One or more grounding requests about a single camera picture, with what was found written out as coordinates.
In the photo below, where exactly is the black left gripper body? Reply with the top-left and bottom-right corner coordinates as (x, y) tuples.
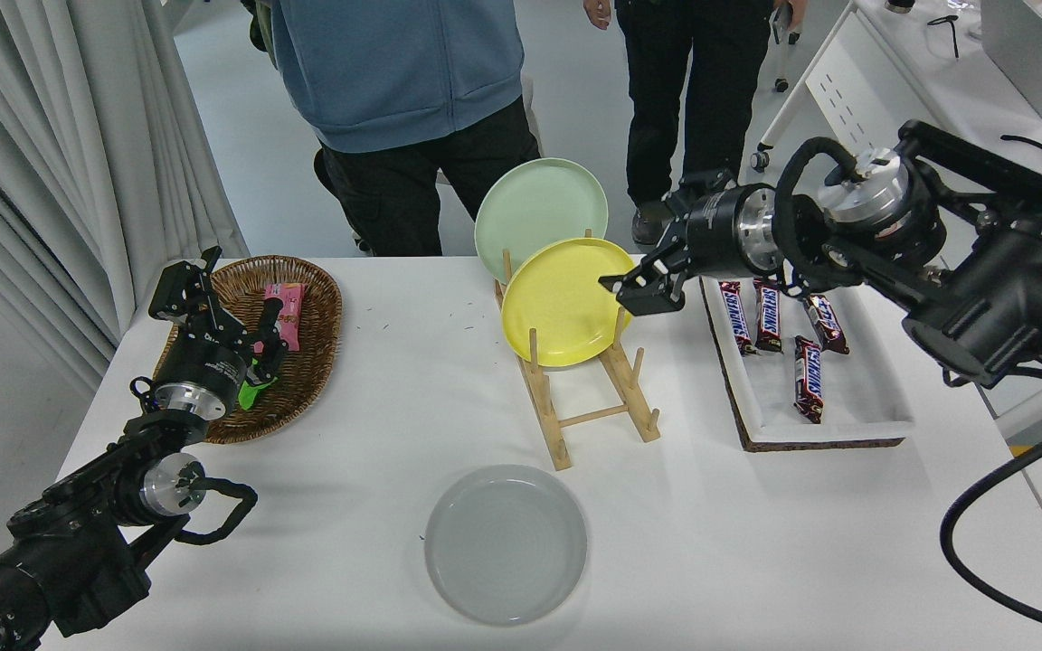
(156, 333), (256, 413)

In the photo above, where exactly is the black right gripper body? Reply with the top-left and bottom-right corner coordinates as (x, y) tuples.
(684, 184), (757, 280)

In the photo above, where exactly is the grey plate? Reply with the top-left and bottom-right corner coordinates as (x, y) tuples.
(424, 464), (589, 627)

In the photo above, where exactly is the yellow plate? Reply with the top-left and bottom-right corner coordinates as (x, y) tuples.
(500, 237), (635, 368)

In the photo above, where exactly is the pale green plate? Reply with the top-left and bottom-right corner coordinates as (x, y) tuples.
(473, 157), (610, 286)

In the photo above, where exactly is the wooden plate rack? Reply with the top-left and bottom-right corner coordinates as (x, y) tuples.
(494, 229), (662, 472)

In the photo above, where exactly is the pink snack bar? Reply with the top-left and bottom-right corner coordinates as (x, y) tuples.
(254, 282), (305, 354)

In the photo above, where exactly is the brown wicker basket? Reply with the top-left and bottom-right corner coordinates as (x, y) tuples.
(153, 255), (343, 446)

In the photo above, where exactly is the bright green snack wrapper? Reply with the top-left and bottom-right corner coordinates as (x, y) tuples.
(239, 357), (274, 412)

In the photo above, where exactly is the brown Snickers bar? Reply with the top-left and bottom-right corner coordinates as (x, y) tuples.
(718, 280), (759, 356)
(753, 278), (787, 354)
(792, 335), (826, 425)
(800, 293), (850, 354)

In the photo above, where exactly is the person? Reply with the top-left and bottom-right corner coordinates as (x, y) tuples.
(583, 0), (807, 247)
(268, 0), (542, 257)

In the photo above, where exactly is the white curtain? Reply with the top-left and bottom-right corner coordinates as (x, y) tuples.
(0, 0), (251, 399)

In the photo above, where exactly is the white rectangular tray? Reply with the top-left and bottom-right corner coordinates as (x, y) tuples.
(700, 252), (916, 445)

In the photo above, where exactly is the long white desk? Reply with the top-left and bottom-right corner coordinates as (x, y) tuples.
(750, 0), (1042, 441)

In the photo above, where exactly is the dark green jacket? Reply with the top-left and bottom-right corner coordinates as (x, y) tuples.
(241, 0), (279, 70)

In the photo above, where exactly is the silver laptop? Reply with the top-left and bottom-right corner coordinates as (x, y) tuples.
(980, 0), (1042, 121)

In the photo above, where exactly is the thin black cord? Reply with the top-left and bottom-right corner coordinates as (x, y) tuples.
(926, 13), (961, 59)

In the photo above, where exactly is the black cable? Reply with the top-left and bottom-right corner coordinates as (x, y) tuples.
(1000, 134), (1042, 168)

